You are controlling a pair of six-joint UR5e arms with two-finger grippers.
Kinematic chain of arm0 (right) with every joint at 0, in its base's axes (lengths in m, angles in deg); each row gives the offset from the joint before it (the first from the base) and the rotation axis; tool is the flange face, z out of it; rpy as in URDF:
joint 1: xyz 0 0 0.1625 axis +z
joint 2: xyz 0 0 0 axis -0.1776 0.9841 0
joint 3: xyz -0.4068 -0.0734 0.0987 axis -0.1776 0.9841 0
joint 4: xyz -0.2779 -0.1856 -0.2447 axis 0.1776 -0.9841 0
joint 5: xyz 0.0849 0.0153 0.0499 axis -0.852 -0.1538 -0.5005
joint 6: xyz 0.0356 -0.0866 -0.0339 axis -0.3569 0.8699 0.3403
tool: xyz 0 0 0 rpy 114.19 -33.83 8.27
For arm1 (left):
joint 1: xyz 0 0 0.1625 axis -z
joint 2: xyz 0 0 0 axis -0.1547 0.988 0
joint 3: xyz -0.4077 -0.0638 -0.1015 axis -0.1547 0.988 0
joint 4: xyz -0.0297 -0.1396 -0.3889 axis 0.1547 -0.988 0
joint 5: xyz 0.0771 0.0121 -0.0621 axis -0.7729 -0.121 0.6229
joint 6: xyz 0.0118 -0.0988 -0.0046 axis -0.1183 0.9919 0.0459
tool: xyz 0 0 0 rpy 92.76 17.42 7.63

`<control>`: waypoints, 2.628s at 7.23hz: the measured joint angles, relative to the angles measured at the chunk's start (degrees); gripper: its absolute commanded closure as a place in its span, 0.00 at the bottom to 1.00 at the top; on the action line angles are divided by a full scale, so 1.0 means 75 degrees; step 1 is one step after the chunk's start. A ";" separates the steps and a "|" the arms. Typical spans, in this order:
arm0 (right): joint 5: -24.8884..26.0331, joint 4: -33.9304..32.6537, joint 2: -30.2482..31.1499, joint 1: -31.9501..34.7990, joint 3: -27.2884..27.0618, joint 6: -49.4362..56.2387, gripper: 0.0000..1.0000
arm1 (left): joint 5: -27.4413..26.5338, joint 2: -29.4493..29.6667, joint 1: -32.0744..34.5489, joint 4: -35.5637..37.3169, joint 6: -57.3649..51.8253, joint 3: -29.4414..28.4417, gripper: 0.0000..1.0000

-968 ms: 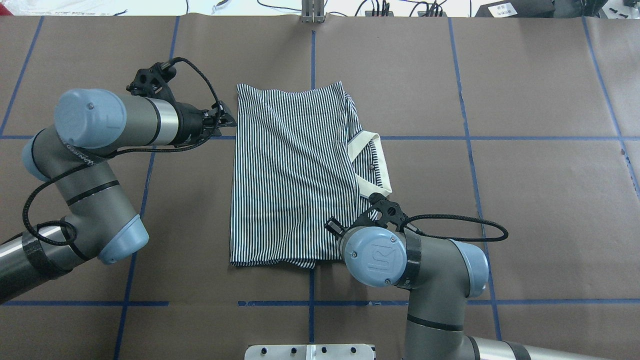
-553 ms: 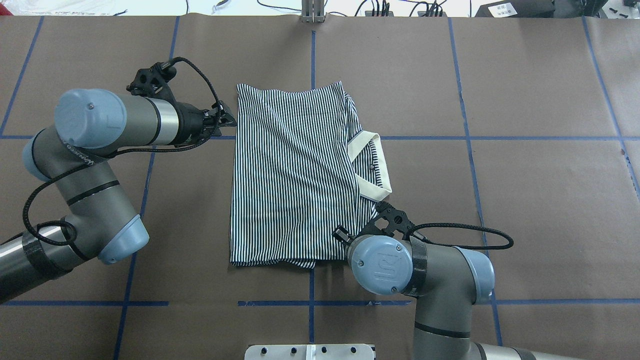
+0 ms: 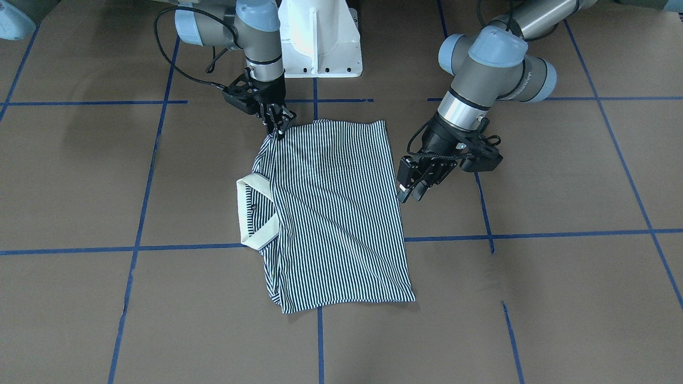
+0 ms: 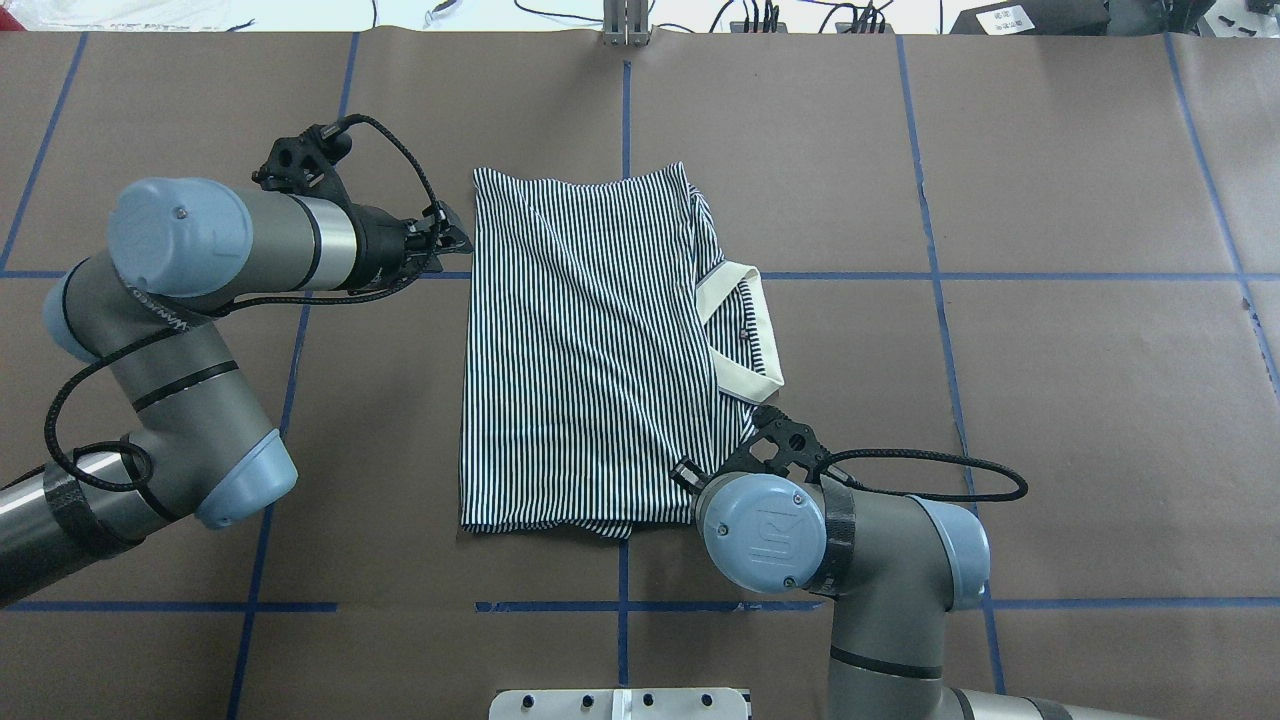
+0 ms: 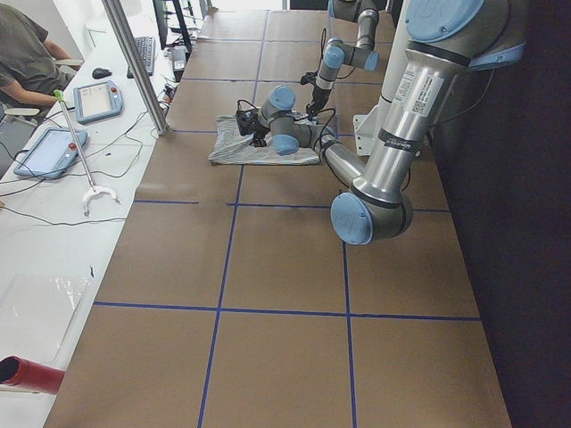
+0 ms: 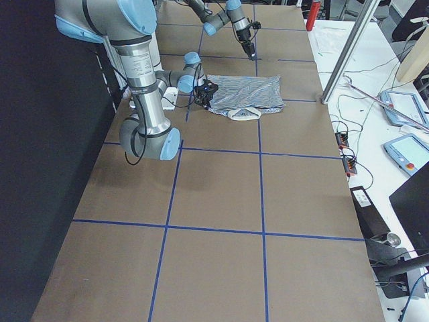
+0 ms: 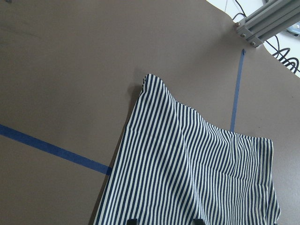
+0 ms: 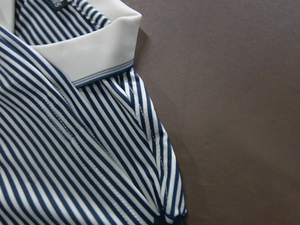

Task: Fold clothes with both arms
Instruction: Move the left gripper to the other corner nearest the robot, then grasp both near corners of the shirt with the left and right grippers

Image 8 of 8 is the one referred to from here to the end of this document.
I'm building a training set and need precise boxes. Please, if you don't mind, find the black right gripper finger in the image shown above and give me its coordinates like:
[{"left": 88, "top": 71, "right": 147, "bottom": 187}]
[{"left": 154, "top": 217, "right": 186, "bottom": 225}]

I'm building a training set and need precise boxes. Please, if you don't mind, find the navy white striped polo shirt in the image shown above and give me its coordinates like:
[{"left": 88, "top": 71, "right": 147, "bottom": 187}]
[{"left": 0, "top": 0, "right": 187, "bottom": 225}]

